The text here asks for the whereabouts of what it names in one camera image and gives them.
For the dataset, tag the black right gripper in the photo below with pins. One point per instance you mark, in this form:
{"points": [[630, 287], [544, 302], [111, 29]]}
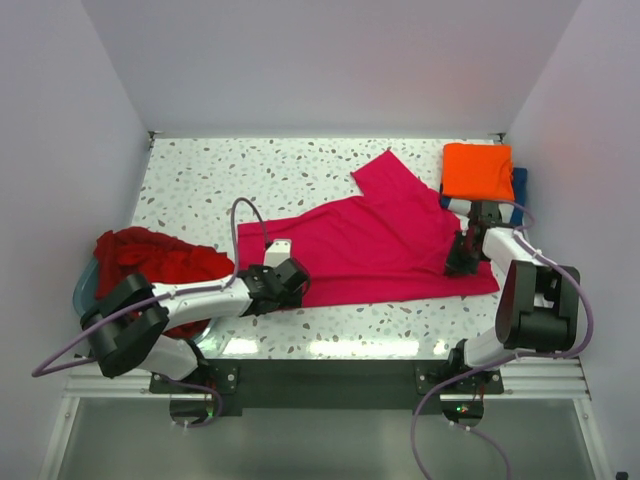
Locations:
{"points": [[455, 267]]}

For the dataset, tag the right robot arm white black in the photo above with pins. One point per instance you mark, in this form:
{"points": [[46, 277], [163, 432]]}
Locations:
{"points": [[538, 309]]}

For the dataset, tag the black metal base frame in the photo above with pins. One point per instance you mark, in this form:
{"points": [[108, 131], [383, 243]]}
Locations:
{"points": [[319, 384]]}

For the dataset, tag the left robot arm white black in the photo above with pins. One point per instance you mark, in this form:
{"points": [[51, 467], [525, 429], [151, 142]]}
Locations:
{"points": [[127, 328]]}

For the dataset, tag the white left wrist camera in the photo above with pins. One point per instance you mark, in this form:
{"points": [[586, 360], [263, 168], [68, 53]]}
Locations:
{"points": [[277, 252]]}

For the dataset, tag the pink t shirt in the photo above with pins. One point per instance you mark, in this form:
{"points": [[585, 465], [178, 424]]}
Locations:
{"points": [[389, 243]]}

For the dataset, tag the orange folded t shirt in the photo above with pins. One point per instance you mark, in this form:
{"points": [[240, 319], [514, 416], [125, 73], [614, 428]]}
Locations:
{"points": [[477, 172]]}

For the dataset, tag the blue grey cartoon t shirt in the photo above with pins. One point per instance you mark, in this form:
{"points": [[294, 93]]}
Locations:
{"points": [[510, 214]]}

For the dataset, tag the red t shirt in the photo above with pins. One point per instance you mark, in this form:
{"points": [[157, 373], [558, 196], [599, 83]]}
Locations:
{"points": [[159, 257]]}

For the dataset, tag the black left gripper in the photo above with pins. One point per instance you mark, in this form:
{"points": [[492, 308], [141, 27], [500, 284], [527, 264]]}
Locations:
{"points": [[291, 300]]}

